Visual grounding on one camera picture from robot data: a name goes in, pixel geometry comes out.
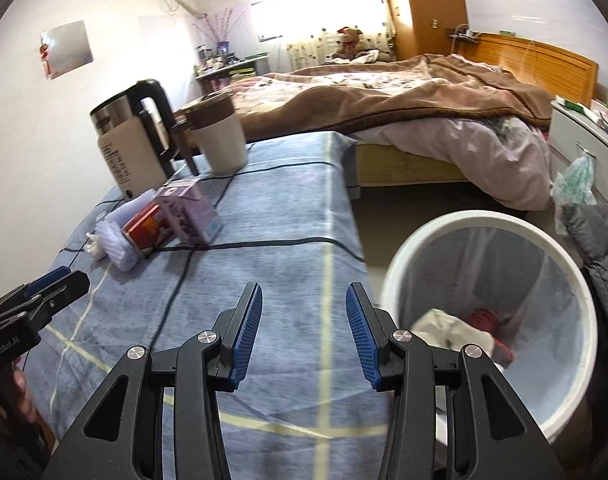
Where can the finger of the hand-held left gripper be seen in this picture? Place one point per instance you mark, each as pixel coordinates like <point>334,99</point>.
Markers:
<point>46,282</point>
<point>63,295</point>

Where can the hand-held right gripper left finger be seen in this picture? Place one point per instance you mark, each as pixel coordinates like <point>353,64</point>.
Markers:
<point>246,330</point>

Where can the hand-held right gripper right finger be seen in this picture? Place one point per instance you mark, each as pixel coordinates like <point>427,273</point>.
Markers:
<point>361,340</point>

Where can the white tissue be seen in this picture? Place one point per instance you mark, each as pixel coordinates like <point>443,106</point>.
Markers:
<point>449,330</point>
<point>96,247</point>

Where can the white foam net sleeve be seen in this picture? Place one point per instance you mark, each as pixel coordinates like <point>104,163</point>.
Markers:
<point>118,250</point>

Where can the red drink can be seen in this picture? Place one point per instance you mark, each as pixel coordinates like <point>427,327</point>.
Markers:
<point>489,325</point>
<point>143,227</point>

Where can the purple drink carton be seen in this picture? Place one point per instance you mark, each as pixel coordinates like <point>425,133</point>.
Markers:
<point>188,215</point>

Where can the white round waste bin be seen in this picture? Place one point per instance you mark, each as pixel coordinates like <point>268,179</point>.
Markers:
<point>484,220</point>

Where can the person's left hand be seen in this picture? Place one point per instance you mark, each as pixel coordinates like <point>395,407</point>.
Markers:
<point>24,397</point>

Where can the blue checked tablecloth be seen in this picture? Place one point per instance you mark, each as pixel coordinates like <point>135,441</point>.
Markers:
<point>274,270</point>

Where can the white electric kettle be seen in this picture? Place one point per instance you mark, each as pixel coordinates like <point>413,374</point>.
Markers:
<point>128,150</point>

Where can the translucent bin liner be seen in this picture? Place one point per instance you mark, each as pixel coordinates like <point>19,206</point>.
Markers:
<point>534,300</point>

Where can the grey and white mug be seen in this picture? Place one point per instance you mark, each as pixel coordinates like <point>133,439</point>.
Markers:
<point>221,140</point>

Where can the pink quilt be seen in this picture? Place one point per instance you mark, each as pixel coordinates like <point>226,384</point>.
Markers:
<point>484,160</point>

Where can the red hanging ornament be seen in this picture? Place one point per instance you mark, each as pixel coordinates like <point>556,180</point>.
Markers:
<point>45,60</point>

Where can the brown blanket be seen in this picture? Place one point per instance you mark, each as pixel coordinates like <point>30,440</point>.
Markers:
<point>384,95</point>

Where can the grey padded jacket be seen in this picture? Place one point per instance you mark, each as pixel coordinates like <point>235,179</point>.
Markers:
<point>604,260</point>

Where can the cluttered desk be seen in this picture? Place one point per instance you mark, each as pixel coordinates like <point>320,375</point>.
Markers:
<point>233,70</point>

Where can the green plastic bag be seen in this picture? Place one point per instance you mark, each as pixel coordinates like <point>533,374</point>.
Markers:
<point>576,180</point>

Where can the white nightstand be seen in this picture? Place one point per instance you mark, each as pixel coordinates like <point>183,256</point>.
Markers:
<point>579,140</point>

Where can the vase with purple branches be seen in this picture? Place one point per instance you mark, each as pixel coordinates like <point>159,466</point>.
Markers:
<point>221,35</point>

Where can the brown teddy bear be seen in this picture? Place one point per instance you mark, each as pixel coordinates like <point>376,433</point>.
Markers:
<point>348,42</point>

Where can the wooden bed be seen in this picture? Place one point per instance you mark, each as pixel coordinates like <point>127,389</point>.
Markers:
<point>534,65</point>

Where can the wooden wardrobe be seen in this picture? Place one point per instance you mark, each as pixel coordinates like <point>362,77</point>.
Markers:
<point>424,5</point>

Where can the silver wall sheet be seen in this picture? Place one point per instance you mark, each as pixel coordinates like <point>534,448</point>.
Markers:
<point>68,50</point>

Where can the small bedside wall shelf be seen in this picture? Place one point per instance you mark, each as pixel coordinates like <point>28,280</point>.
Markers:
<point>461,35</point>

